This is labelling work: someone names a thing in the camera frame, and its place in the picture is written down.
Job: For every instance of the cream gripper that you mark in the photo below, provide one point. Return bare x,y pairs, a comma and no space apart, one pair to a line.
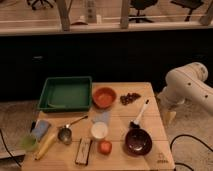
168,115

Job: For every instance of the dark purple grape bunch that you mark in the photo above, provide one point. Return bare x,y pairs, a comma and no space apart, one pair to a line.
129,98

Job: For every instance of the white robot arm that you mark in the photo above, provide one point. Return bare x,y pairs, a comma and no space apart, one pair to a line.
185,83

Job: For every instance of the dark purple bowl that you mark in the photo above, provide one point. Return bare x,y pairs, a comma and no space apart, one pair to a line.
138,142

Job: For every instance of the orange bowl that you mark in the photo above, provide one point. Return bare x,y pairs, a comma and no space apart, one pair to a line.
104,97

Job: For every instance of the light blue cloth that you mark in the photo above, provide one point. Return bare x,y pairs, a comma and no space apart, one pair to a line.
103,117

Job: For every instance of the white cup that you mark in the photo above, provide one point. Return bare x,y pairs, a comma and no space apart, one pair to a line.
99,130

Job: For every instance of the black rectangular eraser block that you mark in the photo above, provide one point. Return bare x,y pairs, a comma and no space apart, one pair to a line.
84,147

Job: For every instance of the metal measuring spoon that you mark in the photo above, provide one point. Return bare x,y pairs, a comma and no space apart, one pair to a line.
65,132

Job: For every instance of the green plastic tray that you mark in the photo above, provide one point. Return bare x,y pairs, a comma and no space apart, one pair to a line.
66,94

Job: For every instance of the black office chair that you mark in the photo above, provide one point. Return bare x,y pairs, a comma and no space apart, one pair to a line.
141,5

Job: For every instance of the yellow banana toy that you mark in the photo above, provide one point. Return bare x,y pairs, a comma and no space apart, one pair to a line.
45,146

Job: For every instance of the blue sponge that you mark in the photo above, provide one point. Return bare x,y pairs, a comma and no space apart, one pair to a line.
40,129

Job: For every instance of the green plastic cup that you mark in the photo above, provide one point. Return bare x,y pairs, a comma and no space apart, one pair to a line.
29,143

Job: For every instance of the wooden post at centre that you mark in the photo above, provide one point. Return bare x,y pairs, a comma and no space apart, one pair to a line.
124,19

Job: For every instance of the wooden table leg post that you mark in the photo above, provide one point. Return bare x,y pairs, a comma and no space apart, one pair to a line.
63,13

